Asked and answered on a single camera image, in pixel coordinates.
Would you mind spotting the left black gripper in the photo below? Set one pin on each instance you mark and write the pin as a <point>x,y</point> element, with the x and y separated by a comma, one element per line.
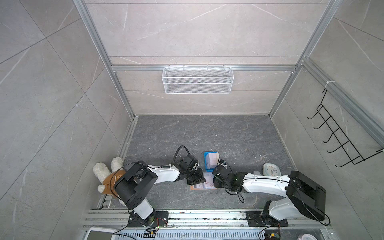
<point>201,178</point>

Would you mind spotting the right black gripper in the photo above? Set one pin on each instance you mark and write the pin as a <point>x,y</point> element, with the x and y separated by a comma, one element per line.
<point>215,182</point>

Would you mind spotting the tan leather card holder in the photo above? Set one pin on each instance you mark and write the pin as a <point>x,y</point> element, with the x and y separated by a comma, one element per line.
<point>207,185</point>

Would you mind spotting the blue plastic card tray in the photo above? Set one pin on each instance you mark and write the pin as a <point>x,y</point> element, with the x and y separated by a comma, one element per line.
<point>208,170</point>

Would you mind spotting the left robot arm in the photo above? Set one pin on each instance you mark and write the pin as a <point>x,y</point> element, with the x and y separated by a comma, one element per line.
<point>133,187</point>

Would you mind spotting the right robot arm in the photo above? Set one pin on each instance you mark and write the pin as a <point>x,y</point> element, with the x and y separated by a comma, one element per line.
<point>301,196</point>

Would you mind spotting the white round alarm clock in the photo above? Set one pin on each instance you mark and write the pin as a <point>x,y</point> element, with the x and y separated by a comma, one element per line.
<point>271,170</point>

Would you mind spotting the white teddy bear brown shirt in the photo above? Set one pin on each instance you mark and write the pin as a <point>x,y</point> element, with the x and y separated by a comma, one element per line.
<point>109,178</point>

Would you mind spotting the white tablet device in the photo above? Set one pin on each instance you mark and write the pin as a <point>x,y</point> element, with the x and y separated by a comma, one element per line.
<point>98,233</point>

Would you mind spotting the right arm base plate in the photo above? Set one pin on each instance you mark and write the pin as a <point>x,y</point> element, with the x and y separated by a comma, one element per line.
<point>256,219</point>

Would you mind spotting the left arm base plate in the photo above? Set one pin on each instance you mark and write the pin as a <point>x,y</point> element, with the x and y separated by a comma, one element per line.
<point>156,219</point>

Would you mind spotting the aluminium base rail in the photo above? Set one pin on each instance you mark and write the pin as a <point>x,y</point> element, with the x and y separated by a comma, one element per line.
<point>177,218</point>

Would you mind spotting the white wire mesh basket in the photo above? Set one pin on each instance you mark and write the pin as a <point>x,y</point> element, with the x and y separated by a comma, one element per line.
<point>198,80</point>

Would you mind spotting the black wire hook rack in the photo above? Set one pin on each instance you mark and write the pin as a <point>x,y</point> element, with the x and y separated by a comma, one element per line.
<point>343,142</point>

